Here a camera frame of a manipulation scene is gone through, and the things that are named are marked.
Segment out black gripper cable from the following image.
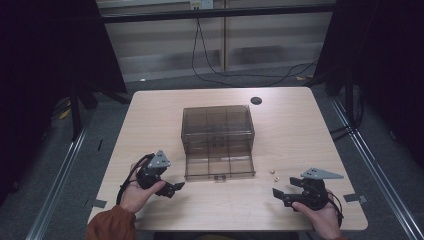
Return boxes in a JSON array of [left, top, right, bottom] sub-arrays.
[[327, 191, 345, 228], [115, 152, 156, 206]]

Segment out person's left hand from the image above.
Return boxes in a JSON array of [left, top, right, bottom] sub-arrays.
[[118, 157, 167, 215]]

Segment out wall power outlet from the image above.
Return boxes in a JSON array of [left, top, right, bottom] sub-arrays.
[[189, 0, 215, 11]]

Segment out person's right hand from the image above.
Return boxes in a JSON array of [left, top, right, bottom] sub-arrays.
[[292, 192, 342, 240]]

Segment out smoky transparent drawer cabinet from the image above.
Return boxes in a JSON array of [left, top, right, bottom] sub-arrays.
[[180, 104, 257, 157]]

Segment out yellow floor tape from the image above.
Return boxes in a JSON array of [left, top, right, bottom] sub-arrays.
[[58, 105, 72, 121]]

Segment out grey tape piece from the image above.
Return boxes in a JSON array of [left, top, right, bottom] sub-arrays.
[[84, 198, 108, 210], [342, 192, 368, 205]]

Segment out black horizontal bar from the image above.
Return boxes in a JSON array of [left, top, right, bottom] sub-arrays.
[[99, 4, 338, 24]]

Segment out black metal stand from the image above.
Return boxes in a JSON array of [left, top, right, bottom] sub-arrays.
[[344, 69, 357, 129], [67, 85, 85, 142]]

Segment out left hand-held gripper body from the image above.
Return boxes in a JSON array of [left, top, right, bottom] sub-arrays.
[[136, 149, 172, 191]]

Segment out black floor cable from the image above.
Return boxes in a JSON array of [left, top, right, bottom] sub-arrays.
[[197, 18, 320, 78], [190, 17, 320, 89]]

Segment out aluminium floor rail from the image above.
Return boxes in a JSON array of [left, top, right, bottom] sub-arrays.
[[329, 96, 424, 240], [24, 129, 90, 240]]

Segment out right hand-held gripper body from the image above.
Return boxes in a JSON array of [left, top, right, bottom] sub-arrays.
[[292, 167, 345, 212]]

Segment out black curtain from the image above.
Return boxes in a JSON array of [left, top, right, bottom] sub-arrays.
[[0, 0, 128, 204], [314, 0, 424, 169]]

